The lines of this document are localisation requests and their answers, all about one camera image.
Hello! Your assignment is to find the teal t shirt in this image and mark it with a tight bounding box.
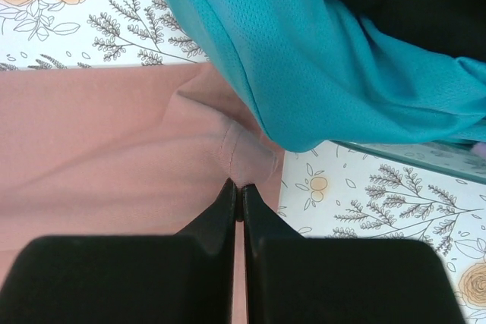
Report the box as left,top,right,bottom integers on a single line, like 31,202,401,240
166,0,485,152

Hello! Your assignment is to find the lavender t shirt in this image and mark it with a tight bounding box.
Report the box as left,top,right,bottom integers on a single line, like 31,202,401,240
472,143,486,159

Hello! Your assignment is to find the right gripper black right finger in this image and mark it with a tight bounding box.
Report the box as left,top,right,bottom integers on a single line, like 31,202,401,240
241,185,463,323

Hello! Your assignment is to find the floral patterned table mat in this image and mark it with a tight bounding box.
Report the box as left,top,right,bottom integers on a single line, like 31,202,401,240
1,0,485,323

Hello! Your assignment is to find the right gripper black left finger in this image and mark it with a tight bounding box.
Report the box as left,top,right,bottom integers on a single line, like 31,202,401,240
1,181,237,323

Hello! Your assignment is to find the teal plastic basket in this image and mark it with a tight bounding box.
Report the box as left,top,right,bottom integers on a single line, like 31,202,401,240
335,141,485,184

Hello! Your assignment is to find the pink printed t shirt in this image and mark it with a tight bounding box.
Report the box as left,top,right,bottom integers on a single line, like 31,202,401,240
1,64,282,323

